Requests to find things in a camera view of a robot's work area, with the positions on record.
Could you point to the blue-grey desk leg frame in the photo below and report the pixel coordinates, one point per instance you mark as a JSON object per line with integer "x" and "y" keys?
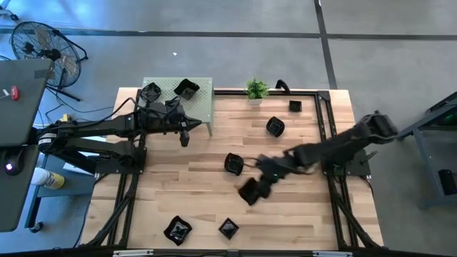
{"x": 31, "y": 210}

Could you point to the black box device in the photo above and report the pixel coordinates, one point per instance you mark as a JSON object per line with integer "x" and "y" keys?
{"x": 448, "y": 182}

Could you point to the pale green perforated shelf rack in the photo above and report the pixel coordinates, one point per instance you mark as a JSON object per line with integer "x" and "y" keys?
{"x": 205, "y": 103}

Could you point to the white and yellow spray can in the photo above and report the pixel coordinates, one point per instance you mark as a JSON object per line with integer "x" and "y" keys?
{"x": 48, "y": 178}

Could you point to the small square black plate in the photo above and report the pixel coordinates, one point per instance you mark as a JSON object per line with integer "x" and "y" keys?
{"x": 295, "y": 106}

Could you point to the black aluminium table frame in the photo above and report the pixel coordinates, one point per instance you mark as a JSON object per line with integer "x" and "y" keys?
{"x": 303, "y": 93}

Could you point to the black curved fixture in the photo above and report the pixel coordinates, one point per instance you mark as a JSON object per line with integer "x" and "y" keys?
{"x": 282, "y": 85}

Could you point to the black rounded square plate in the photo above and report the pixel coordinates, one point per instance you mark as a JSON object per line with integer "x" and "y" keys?
{"x": 275, "y": 126}

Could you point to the small green potted plant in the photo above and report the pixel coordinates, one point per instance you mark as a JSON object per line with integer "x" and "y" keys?
{"x": 257, "y": 89}

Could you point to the black floor fan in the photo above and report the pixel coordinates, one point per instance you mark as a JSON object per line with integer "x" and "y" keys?
{"x": 46, "y": 53}

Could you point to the small yellow plug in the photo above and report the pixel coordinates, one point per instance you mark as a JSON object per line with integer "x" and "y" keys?
{"x": 65, "y": 117}

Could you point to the small red item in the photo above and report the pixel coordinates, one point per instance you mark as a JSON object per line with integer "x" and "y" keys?
{"x": 14, "y": 93}

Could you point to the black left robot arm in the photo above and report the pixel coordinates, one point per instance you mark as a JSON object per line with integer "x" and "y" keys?
{"x": 100, "y": 126}

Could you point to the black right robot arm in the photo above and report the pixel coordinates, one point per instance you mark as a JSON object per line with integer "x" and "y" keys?
{"x": 342, "y": 141}

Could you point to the grey-blue metal cart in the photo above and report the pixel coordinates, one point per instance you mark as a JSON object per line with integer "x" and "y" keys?
{"x": 423, "y": 178}

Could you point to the black square flared plate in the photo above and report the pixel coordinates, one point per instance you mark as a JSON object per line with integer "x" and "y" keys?
{"x": 186, "y": 89}

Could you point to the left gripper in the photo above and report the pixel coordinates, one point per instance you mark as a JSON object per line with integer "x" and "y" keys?
{"x": 164, "y": 121}

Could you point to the black computer mouse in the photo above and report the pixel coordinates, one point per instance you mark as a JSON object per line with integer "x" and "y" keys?
{"x": 13, "y": 165}

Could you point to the large black wavy-edged plate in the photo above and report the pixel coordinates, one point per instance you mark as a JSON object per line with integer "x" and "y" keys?
{"x": 177, "y": 231}

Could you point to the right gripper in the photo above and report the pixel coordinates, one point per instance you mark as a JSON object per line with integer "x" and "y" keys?
{"x": 276, "y": 167}

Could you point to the dark grey desk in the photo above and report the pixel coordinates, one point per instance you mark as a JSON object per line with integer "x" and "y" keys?
{"x": 21, "y": 107}

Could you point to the white strip bracket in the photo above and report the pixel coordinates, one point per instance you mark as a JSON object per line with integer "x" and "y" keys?
{"x": 332, "y": 254}
{"x": 133, "y": 253}

